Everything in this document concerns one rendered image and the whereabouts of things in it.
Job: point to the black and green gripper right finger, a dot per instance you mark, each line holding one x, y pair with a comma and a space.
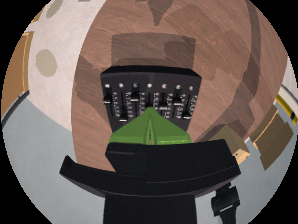
165, 132

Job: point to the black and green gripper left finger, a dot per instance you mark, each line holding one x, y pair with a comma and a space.
136, 131

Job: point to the black lighting desk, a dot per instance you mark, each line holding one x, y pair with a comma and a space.
129, 90

